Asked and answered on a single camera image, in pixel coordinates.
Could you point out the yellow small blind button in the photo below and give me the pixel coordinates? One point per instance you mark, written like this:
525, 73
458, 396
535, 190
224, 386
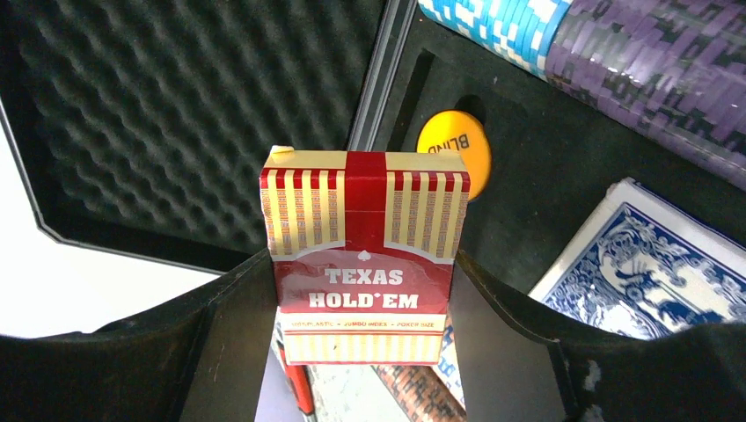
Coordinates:
461, 131

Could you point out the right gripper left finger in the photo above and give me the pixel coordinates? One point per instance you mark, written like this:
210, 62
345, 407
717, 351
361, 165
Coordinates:
198, 357

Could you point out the black poker set case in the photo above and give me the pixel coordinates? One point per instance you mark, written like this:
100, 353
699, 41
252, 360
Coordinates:
141, 126

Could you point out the light blue chips in case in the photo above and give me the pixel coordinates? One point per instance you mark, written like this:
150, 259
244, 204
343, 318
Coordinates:
519, 31

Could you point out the red playing card deck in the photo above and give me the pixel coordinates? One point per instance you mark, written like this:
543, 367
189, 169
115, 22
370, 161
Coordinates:
363, 246

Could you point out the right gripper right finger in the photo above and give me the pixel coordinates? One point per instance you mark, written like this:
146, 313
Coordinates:
522, 361

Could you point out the purple chips in case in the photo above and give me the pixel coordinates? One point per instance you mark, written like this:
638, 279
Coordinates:
673, 71

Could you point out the blue playing card deck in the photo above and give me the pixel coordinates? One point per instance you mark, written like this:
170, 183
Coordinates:
643, 268

